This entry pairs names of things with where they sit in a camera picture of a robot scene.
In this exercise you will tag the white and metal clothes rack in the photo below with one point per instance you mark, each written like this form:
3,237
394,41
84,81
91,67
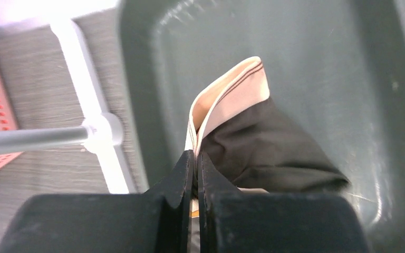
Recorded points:
101,132

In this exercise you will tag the grey-green plastic tub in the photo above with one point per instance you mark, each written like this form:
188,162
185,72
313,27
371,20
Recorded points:
337,68

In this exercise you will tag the grey-brown underwear with beige waistband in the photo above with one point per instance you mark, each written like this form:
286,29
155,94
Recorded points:
254,145

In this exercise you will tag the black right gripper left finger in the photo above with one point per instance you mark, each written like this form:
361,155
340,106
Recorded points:
157,220

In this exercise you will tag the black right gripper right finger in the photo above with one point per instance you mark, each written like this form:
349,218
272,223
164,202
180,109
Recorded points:
233,221

